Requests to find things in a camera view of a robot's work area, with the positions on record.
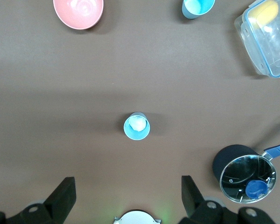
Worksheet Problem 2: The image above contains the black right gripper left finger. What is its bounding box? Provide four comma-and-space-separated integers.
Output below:
16, 176, 77, 224

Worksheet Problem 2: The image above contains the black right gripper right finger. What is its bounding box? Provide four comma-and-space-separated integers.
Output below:
178, 175, 238, 224

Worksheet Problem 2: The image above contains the blue plastic cup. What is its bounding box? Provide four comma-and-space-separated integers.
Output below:
182, 0, 216, 20
123, 112, 152, 141

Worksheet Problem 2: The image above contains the glass lid blue knob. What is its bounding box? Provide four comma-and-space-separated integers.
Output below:
219, 154, 277, 204

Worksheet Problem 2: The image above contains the brown table cloth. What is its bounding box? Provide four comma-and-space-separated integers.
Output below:
0, 0, 280, 224

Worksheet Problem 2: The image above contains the clear plastic container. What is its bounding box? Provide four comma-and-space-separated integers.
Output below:
234, 0, 280, 79

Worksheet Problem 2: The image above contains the pink bowl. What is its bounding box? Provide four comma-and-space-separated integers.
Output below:
53, 0, 105, 30

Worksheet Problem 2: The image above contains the yellow round fruit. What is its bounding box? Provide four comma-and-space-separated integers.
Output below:
247, 0, 280, 28

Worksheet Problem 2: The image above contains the dark saucepan blue handle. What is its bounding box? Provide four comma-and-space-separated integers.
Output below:
212, 138, 280, 204

